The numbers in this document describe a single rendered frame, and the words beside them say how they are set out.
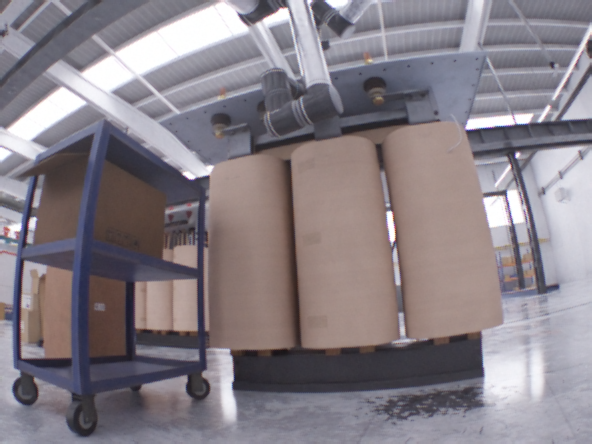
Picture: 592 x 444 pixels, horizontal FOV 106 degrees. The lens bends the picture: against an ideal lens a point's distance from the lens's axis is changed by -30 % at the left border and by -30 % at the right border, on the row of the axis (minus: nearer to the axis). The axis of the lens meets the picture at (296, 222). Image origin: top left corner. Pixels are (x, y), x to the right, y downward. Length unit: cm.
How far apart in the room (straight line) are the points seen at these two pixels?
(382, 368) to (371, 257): 47
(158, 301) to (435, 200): 318
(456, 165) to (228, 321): 114
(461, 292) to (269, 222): 84
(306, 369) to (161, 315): 260
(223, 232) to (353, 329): 70
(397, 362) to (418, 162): 82
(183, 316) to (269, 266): 230
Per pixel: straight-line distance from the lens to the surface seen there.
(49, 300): 183
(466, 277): 125
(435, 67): 160
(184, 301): 355
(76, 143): 115
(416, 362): 137
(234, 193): 147
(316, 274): 126
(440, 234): 126
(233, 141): 165
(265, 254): 135
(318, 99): 111
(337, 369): 139
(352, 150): 139
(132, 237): 113
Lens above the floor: 34
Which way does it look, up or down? 17 degrees up
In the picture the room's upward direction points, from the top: 3 degrees counter-clockwise
